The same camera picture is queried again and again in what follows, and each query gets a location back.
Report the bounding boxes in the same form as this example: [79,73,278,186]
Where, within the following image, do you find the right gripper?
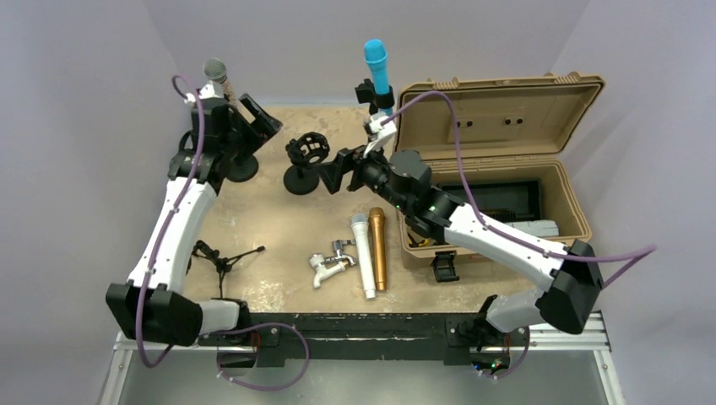
[314,137,410,213]

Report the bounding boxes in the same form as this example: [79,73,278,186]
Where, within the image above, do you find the white microphone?
[350,213,376,300]

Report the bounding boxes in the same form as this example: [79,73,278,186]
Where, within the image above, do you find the gold microphone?
[368,207,388,292]

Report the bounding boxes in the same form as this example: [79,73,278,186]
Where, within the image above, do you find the black tripod shock mount stand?
[187,240,266,299]

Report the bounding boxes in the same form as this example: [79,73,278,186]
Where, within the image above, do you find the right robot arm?
[316,147,604,343]

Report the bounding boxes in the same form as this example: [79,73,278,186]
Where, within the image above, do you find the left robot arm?
[106,94,283,346]

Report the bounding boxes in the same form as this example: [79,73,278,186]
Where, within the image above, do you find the black stand with clip left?
[225,155,259,183]

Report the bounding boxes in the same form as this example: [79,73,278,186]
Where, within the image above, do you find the black stand with clip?
[354,78,395,116]
[225,155,259,183]

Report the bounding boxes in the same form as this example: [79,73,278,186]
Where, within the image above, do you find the glitter silver microphone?
[203,57,239,108]

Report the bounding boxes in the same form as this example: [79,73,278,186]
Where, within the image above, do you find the black stand with clip right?
[354,78,395,116]

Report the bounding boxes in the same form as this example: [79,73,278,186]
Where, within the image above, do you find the blue microphone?
[364,39,394,116]

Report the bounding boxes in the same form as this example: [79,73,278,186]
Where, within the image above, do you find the white chrome faucet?
[308,240,357,289]

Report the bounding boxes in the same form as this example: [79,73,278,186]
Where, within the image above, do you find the black tray in case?
[469,179,545,223]

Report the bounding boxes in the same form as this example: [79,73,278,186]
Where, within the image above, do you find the tan plastic case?
[393,72,605,246]

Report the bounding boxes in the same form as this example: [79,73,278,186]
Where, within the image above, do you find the grey block in case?
[507,219,560,238]

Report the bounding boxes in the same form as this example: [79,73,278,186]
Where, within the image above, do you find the black stand with shock mount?
[283,132,330,196]

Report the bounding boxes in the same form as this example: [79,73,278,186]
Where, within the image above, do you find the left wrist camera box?
[185,80,225,103]

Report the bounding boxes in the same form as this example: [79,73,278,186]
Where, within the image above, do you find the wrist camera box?
[185,80,225,103]
[363,111,398,158]

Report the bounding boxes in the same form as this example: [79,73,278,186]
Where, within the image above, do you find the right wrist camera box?
[363,111,398,158]

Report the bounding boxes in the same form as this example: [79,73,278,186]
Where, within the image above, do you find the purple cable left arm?
[135,74,205,369]

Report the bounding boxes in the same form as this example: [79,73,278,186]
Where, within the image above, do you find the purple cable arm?
[135,74,205,369]
[380,90,657,289]

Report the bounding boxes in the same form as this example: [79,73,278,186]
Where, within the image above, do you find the purple cable at base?
[216,322,311,393]

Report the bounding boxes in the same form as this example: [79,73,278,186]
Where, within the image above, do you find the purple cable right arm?
[380,90,657,289]

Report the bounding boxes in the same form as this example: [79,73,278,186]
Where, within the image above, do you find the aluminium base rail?
[100,313,625,404]

